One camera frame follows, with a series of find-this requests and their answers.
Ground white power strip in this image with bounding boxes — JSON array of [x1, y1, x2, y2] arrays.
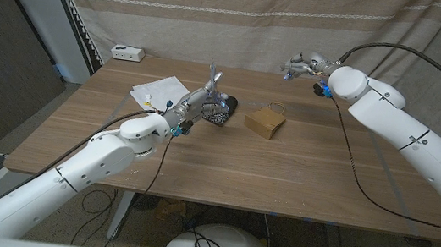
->
[[109, 43, 146, 64]]

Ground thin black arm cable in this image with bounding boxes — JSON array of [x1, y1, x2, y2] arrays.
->
[[69, 124, 175, 247], [313, 96, 441, 238]]

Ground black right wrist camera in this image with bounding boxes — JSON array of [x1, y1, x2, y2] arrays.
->
[[311, 80, 335, 100]]

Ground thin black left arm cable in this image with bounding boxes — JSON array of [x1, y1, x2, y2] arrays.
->
[[69, 124, 175, 247]]

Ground grey orange handled scissors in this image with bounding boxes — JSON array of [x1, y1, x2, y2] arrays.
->
[[203, 45, 235, 113]]

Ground black round floor object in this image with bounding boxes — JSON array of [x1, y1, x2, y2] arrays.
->
[[130, 191, 161, 214]]

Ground white table leg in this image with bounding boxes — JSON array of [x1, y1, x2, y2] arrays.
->
[[106, 188, 136, 243]]

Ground black backdrop frame bar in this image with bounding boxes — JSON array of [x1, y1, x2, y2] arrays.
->
[[25, 0, 112, 77]]

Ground beige striped curtain backdrop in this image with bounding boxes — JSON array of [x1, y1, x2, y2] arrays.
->
[[36, 0, 441, 107]]

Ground brown cardboard scrap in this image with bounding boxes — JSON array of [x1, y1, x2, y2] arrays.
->
[[154, 198, 189, 225]]

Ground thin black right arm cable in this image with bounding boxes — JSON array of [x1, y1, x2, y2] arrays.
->
[[313, 96, 441, 238]]

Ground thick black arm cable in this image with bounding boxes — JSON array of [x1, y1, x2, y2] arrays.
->
[[0, 90, 159, 221], [332, 36, 441, 115]]

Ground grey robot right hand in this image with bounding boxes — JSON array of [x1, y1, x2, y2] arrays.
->
[[279, 47, 338, 88]]

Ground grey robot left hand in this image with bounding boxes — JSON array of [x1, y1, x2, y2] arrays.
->
[[161, 64, 235, 137]]

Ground brown paper bag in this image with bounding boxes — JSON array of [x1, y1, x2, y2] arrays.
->
[[241, 97, 289, 143]]

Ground black patterned bandana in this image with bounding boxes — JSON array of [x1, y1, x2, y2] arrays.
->
[[201, 92, 240, 129]]

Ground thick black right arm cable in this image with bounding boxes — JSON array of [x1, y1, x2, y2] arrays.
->
[[332, 36, 441, 115]]

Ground white paper sheets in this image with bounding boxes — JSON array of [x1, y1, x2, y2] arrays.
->
[[127, 70, 192, 116]]

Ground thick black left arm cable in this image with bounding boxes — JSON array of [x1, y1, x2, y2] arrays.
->
[[0, 90, 159, 221]]

